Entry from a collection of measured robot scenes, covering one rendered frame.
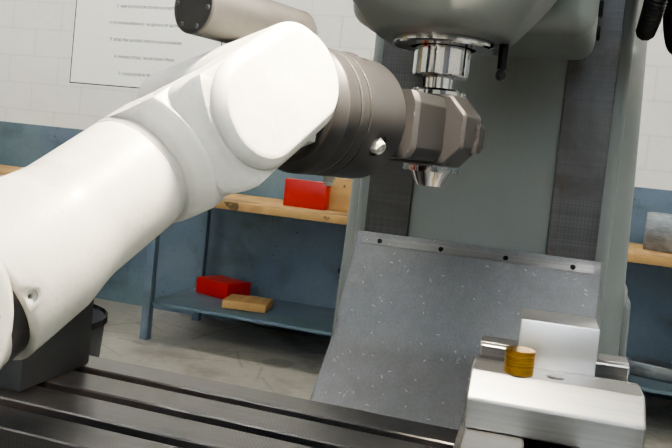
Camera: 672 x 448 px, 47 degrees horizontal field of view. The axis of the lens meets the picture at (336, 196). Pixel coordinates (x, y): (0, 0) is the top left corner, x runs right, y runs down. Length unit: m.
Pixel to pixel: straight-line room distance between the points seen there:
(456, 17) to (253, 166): 0.25
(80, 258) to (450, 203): 0.74
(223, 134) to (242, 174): 0.02
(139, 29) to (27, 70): 0.98
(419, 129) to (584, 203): 0.48
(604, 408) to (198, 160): 0.35
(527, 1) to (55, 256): 0.40
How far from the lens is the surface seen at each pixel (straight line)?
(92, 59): 5.97
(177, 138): 0.40
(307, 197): 4.53
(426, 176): 0.65
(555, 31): 0.78
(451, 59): 0.65
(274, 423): 0.77
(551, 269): 1.02
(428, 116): 0.58
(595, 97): 1.03
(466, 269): 1.02
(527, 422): 0.60
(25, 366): 0.83
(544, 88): 1.04
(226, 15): 0.48
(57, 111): 6.11
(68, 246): 0.35
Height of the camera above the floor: 1.21
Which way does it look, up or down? 3 degrees down
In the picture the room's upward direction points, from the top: 6 degrees clockwise
